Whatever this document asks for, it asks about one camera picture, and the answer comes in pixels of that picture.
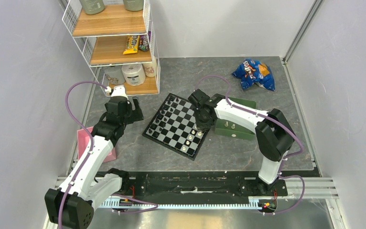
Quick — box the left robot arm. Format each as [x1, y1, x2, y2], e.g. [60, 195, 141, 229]
[44, 85, 143, 229]

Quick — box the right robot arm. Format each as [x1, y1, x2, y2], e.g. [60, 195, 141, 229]
[188, 89, 296, 195]

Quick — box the white toilet paper roll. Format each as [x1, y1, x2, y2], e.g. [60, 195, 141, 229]
[122, 63, 146, 86]

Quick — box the black white chessboard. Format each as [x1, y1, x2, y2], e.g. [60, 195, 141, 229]
[142, 93, 209, 161]

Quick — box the green plastic tray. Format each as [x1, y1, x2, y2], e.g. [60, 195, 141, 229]
[214, 97, 256, 141]

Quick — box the white patterned mug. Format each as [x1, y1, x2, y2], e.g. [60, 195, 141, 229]
[104, 65, 125, 85]

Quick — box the white cup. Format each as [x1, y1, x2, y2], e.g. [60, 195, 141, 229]
[142, 59, 157, 77]

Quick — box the pink plastic box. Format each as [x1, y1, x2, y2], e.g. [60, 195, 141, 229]
[77, 129, 116, 165]

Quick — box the blue chips bag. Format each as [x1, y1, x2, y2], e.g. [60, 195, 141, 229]
[231, 59, 275, 92]

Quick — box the yellow candy bag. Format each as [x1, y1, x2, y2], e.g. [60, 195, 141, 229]
[123, 35, 140, 55]

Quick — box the brown candy bag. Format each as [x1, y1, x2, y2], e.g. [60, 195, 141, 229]
[138, 31, 151, 52]

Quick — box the green bottle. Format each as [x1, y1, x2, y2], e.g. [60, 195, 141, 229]
[79, 0, 105, 15]
[123, 0, 144, 12]

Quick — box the white wire wooden shelf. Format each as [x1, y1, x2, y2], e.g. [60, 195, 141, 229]
[62, 0, 161, 95]

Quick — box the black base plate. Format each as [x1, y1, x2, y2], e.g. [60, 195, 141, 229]
[118, 171, 288, 205]

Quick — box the aluminium frame rail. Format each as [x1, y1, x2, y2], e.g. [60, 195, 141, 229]
[282, 0, 324, 64]

